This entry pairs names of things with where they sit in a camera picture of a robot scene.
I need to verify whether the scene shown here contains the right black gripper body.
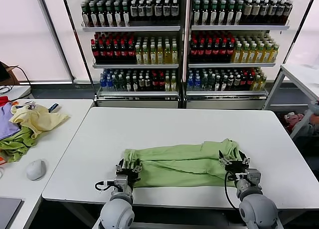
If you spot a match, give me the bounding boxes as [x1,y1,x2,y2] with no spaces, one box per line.
[224,160,249,175]

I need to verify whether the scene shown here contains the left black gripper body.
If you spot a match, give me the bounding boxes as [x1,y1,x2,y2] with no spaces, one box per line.
[116,169,142,184]

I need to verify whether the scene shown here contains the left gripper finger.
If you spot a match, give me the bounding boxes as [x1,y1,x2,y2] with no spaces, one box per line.
[115,158,127,174]
[132,159,143,174]

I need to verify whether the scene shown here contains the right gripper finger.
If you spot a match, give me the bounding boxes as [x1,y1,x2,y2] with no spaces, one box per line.
[218,150,231,167]
[239,151,251,168]

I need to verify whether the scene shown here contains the light green t-shirt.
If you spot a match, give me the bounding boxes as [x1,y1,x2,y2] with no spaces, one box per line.
[124,138,241,189]

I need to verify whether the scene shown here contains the pink plush toy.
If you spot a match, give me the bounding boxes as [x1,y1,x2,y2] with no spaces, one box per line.
[284,111,306,130]

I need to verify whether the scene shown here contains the gray cloth pile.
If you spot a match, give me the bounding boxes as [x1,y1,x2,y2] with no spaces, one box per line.
[303,124,319,137]

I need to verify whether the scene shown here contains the white side table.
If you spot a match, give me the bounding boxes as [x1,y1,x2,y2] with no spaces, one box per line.
[263,64,319,140]

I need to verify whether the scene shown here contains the white computer mouse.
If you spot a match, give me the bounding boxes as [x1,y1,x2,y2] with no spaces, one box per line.
[25,158,48,182]

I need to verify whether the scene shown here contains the blue white striped item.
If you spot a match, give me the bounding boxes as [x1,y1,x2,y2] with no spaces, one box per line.
[47,103,61,114]

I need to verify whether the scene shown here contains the pale yellow shirt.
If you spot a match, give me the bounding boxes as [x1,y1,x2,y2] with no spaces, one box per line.
[9,105,71,139]

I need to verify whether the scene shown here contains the crumpled olive green garment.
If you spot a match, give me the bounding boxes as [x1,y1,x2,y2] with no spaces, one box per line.
[0,126,38,163]

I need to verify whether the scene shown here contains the red-capped cola bottle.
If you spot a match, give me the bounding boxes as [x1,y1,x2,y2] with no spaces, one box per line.
[220,38,228,63]
[91,39,99,64]
[212,38,221,63]
[128,39,136,64]
[227,38,235,63]
[205,38,213,63]
[98,39,107,64]
[190,38,198,63]
[197,38,206,63]
[113,39,122,64]
[106,39,114,64]
[121,39,129,64]

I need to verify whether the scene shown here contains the white printed cloth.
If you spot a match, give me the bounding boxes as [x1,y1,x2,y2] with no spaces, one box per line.
[23,101,38,111]

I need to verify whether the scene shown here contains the gray laptop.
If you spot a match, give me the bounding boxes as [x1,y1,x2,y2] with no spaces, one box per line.
[0,197,23,229]

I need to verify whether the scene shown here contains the purple garment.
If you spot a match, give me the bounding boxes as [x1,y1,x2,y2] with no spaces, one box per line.
[0,102,22,141]

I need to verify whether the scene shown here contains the black slanted pole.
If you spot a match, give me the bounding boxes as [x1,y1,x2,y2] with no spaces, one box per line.
[60,0,98,102]

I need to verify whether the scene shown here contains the black beverage shelf unit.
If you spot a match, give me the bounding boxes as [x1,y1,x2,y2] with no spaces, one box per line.
[80,0,187,110]
[184,0,292,111]

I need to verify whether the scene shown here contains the cardboard box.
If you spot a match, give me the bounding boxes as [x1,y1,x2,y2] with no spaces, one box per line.
[0,61,20,86]

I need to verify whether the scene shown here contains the green-capped white-label bottle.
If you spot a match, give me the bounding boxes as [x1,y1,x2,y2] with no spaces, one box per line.
[235,0,243,26]
[209,0,218,26]
[89,2,98,27]
[122,0,131,27]
[218,0,227,26]
[105,1,115,27]
[82,3,91,27]
[193,0,201,26]
[201,0,210,26]
[97,2,106,27]
[114,1,123,27]
[226,0,235,26]

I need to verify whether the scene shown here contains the dark bottle gray label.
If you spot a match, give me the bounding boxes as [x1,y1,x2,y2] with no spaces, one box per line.
[268,0,277,25]
[276,0,285,25]
[259,0,269,25]
[251,0,260,25]
[243,0,252,25]
[284,0,293,25]

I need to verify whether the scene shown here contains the dark bottle white label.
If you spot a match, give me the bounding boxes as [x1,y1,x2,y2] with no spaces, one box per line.
[162,0,172,25]
[145,0,154,25]
[171,0,180,25]
[154,0,163,25]
[138,0,147,25]
[130,0,139,25]

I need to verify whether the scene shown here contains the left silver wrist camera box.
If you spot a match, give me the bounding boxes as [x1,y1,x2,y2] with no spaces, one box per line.
[113,178,130,190]

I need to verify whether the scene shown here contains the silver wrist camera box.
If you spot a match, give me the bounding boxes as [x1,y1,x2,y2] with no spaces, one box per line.
[245,168,262,188]
[113,178,130,190]

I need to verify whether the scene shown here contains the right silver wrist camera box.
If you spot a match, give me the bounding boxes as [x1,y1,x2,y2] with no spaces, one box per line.
[245,168,262,188]

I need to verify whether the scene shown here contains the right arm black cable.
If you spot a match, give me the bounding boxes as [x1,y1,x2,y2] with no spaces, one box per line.
[224,171,242,210]

